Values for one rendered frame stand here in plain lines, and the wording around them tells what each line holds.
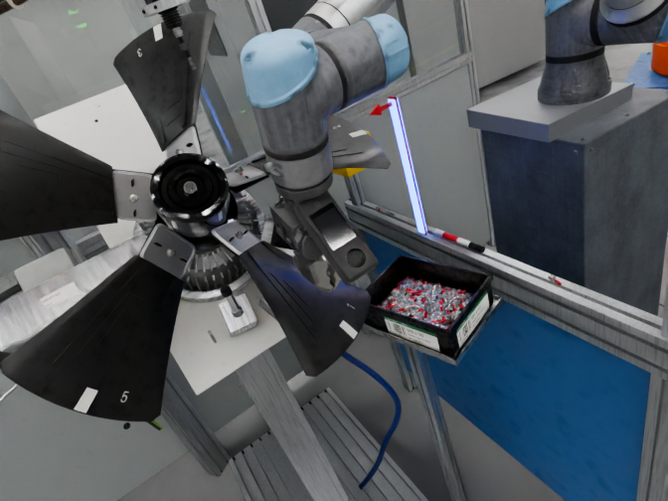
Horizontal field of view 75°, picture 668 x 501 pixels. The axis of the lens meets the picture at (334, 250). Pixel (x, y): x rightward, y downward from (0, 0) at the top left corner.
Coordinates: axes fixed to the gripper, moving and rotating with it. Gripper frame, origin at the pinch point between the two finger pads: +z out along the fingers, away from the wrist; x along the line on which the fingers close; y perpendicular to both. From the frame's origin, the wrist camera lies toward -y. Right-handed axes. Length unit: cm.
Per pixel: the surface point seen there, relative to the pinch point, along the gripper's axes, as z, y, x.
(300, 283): 4.6, 7.5, 2.0
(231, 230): -2.0, 20.1, 6.9
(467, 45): 28, 89, -127
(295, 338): 4.4, -1.1, 8.2
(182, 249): -1.7, 22.0, 15.2
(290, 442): 67, 13, 15
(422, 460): 108, -2, -20
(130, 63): -21, 54, 6
